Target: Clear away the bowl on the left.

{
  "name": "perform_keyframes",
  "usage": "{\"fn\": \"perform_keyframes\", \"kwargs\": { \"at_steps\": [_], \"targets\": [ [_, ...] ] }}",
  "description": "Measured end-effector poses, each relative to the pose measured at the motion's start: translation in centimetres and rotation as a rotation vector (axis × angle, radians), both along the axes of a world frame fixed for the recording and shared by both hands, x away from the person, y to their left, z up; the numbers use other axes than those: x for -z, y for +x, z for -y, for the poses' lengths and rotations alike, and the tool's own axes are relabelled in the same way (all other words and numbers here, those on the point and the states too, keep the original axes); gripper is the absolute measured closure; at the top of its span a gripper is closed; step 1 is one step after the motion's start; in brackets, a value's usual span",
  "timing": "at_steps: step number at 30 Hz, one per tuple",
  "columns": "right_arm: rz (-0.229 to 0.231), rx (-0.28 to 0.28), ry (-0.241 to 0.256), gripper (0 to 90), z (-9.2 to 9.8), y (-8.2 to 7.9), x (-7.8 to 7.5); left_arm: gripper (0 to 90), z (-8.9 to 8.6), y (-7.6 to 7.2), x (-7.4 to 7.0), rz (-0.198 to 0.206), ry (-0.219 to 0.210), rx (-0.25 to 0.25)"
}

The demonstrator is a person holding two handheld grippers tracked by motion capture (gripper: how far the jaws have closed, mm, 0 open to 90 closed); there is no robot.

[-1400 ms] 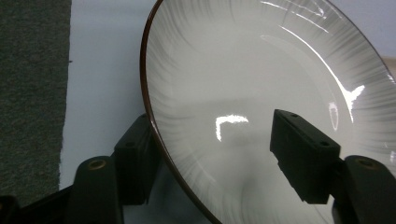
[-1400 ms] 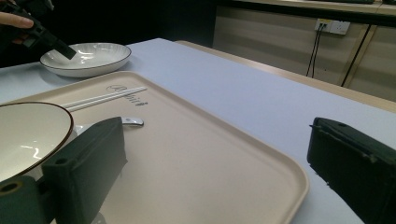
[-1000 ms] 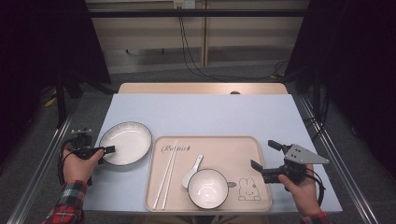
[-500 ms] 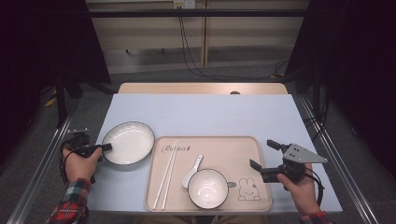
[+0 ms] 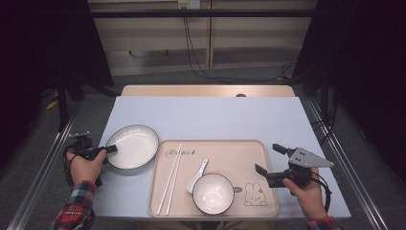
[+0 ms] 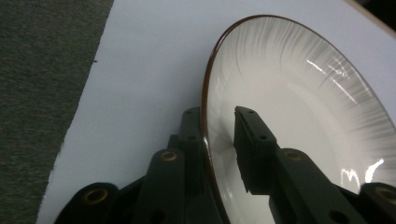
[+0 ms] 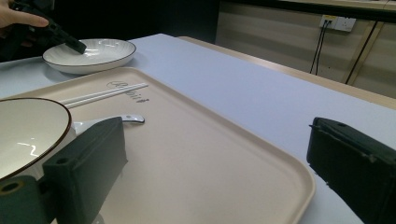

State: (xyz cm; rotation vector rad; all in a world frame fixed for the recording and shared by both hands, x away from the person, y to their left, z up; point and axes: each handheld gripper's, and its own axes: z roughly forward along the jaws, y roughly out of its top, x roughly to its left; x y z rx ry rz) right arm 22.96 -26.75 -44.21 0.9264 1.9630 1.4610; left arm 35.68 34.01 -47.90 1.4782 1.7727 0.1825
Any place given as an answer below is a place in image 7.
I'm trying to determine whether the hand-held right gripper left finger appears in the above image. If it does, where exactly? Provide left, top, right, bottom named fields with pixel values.
left=42, top=117, right=129, bottom=224

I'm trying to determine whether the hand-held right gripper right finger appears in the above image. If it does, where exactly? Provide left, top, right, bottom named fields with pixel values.
left=305, top=117, right=396, bottom=224

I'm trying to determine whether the white plate with dark rim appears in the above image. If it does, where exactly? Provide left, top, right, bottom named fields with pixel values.
left=42, top=37, right=137, bottom=76

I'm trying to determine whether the white chopstick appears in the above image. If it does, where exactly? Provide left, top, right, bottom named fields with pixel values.
left=64, top=84, right=149, bottom=109
left=58, top=82, right=149, bottom=105

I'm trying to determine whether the white bowl with brown rim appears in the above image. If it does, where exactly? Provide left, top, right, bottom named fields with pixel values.
left=0, top=97, right=78, bottom=185

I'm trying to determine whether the white ceramic spoon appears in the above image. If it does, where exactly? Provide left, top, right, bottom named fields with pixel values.
left=73, top=114, right=146, bottom=136

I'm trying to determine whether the beige plastic tray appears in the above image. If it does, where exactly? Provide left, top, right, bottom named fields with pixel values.
left=0, top=66, right=317, bottom=224

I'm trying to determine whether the black curtain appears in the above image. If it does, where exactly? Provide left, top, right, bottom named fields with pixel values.
left=0, top=0, right=221, bottom=63

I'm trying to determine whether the beige desk leg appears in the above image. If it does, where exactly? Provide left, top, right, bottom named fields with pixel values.
left=345, top=21, right=394, bottom=87

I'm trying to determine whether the beige background desk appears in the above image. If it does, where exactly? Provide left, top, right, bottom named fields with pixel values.
left=278, top=0, right=396, bottom=11

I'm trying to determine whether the black power cable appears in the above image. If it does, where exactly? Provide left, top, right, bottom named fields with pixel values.
left=309, top=20, right=328, bottom=75
left=315, top=20, right=332, bottom=77

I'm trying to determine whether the white wall outlet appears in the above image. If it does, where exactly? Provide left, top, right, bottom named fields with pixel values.
left=319, top=14, right=358, bottom=33

